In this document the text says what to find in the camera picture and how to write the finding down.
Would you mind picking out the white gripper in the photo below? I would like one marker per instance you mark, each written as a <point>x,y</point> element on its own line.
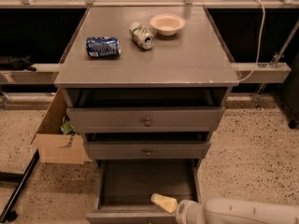
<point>188,211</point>

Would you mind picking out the grey bottom drawer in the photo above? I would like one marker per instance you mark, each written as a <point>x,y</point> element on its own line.
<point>127,185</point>

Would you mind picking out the grey drawer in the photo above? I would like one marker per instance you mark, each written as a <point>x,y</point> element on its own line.
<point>145,120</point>
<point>127,185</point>
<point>100,150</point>

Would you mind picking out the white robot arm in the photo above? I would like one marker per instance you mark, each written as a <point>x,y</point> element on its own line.
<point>226,211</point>

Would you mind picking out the grey middle drawer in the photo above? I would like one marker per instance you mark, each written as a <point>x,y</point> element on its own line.
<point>100,150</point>

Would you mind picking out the grey top drawer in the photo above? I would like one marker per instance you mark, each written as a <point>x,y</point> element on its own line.
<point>145,120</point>

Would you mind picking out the grey wooden drawer cabinet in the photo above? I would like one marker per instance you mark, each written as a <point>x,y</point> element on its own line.
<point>188,69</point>

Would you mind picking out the green packet in box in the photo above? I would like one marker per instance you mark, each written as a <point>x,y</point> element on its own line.
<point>67,127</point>

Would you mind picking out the cardboard box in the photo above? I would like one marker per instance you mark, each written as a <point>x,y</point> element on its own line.
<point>54,146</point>

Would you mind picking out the black floor stand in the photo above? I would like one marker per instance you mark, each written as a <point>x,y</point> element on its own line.
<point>8,213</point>

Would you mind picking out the black cart with wheel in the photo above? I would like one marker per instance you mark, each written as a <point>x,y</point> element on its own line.
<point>289,94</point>

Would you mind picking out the green and silver soda can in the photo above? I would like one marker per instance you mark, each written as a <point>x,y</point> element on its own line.
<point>141,35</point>

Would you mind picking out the blue soda can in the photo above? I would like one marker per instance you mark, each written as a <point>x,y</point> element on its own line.
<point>102,47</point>

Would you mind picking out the white paper bowl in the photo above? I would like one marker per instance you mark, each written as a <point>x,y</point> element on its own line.
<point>167,24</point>

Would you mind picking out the metal diagonal strut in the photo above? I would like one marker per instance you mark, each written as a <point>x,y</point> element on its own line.
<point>281,48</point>

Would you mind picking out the grey horizontal rail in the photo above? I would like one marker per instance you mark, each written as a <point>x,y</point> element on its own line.
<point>45,73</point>

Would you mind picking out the black object on rail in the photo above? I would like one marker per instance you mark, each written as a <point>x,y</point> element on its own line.
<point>16,63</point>

